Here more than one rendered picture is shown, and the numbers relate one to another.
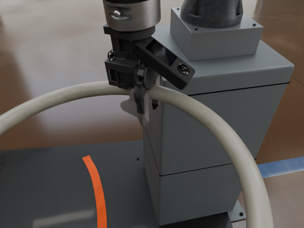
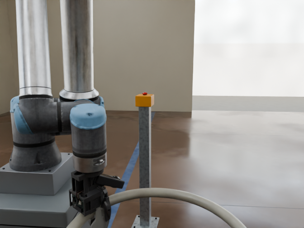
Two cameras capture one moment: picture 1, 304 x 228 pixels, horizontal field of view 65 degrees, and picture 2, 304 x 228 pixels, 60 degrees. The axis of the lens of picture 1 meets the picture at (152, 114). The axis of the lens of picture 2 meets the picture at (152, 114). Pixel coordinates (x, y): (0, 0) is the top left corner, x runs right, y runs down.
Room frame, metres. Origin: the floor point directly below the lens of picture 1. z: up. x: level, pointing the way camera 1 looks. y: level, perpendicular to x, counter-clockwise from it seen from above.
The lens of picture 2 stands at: (0.05, 0.63, 1.34)
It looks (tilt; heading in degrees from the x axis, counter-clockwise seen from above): 12 degrees down; 287
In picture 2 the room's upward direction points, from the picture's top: straight up
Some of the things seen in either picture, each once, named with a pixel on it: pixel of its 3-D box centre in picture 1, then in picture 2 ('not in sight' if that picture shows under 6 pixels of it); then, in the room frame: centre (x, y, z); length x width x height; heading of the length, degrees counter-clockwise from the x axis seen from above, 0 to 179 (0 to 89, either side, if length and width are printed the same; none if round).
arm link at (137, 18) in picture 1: (131, 10); (90, 160); (0.40, 0.03, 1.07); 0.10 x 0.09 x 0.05; 157
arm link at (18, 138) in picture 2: not in sight; (35, 116); (0.77, -0.19, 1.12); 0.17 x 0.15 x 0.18; 36
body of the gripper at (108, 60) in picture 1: (133, 55); (89, 187); (0.41, 0.03, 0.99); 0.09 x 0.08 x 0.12; 67
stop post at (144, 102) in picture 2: not in sight; (144, 162); (0.66, -1.23, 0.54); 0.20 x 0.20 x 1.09; 6
